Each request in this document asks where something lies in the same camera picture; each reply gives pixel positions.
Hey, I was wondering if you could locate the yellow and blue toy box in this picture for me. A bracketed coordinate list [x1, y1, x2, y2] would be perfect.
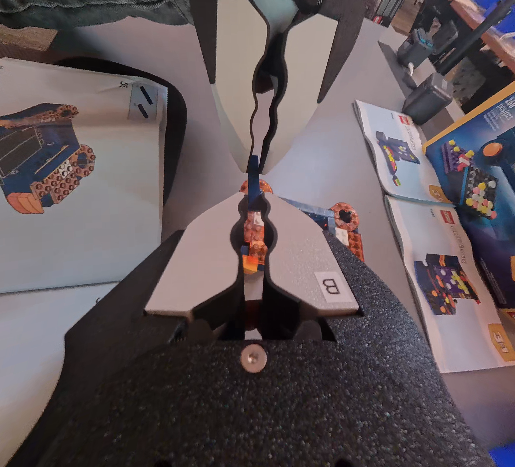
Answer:
[422, 81, 515, 321]

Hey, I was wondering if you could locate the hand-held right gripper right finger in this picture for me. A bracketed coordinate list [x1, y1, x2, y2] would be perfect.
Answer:
[262, 193, 360, 317]

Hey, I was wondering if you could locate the thin booklet with blue model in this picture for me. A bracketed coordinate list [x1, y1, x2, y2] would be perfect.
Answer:
[354, 100, 448, 205]

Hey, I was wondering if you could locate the black electronic device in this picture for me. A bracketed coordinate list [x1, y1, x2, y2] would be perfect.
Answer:
[398, 18, 459, 69]

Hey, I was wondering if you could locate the open thick instruction booklet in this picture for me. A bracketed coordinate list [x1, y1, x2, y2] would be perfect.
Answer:
[0, 58, 168, 294]

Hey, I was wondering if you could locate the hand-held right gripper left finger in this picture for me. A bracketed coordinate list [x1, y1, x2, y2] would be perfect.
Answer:
[144, 192, 247, 321]

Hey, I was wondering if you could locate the black box-shaped case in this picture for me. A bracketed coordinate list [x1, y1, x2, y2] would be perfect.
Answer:
[402, 72, 454, 127]

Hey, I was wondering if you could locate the blue and orange brick model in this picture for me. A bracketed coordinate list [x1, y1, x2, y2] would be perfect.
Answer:
[239, 179, 365, 276]

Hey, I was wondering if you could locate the thin booklet with arcade model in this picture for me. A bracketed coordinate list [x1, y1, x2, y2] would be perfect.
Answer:
[384, 195, 515, 374]

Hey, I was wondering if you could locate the long dark blue brick piece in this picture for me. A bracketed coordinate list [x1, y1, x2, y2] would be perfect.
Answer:
[247, 154, 263, 210]

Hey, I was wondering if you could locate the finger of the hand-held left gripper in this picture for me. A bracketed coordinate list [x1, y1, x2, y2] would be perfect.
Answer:
[212, 0, 269, 173]
[259, 14, 339, 175]

